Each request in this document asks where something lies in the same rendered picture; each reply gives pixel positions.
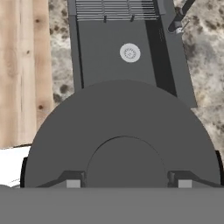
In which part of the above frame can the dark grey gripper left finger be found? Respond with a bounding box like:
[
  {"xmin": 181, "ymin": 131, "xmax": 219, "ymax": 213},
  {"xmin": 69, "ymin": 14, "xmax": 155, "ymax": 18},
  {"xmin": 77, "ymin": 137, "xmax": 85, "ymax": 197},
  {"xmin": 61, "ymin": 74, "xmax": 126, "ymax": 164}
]
[{"xmin": 36, "ymin": 170, "xmax": 88, "ymax": 189}]

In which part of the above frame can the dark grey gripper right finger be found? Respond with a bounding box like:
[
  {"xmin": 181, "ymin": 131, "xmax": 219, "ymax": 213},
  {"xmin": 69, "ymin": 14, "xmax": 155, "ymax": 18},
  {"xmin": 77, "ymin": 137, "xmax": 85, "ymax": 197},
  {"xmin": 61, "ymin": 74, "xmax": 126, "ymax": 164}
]
[{"xmin": 167, "ymin": 170, "xmax": 224, "ymax": 189}]

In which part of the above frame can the dark grey sink basin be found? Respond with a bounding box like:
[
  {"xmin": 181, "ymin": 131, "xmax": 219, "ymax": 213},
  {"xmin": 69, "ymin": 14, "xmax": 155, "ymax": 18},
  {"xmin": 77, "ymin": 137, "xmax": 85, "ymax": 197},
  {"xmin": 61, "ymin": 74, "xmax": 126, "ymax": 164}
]
[{"xmin": 66, "ymin": 0, "xmax": 198, "ymax": 109}]

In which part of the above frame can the dark grey sink tap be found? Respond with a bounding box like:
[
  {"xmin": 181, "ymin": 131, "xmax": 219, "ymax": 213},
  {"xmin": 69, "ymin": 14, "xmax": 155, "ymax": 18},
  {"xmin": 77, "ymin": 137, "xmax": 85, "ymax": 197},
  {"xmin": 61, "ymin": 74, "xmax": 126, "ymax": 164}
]
[{"xmin": 167, "ymin": 0, "xmax": 197, "ymax": 34}]

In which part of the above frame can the metal wire drying rack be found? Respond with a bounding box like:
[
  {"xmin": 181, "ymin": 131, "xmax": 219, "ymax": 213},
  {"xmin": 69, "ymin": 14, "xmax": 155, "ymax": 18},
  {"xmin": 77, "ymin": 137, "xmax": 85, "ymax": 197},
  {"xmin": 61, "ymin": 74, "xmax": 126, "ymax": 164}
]
[{"xmin": 74, "ymin": 0, "xmax": 160, "ymax": 23}]

